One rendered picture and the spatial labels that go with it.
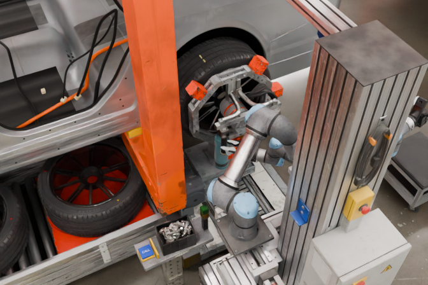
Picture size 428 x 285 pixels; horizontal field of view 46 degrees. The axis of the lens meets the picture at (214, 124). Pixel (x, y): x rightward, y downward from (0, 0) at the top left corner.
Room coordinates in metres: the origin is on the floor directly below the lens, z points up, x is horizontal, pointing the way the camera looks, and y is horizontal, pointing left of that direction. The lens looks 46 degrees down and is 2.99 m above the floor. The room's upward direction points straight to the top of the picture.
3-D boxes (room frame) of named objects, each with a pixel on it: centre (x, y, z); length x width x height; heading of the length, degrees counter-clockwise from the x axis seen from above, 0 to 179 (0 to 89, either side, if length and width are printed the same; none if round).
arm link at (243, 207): (1.35, -0.15, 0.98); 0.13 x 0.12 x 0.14; 52
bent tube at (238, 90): (2.12, -0.25, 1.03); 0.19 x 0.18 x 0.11; 27
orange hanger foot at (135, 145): (2.01, 0.42, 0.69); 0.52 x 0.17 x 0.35; 27
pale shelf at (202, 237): (1.49, 0.23, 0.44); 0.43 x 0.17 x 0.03; 117
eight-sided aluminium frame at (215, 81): (2.19, -0.10, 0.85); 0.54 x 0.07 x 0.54; 117
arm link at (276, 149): (1.80, -0.35, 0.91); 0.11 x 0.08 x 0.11; 52
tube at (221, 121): (2.03, -0.07, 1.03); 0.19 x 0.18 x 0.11; 27
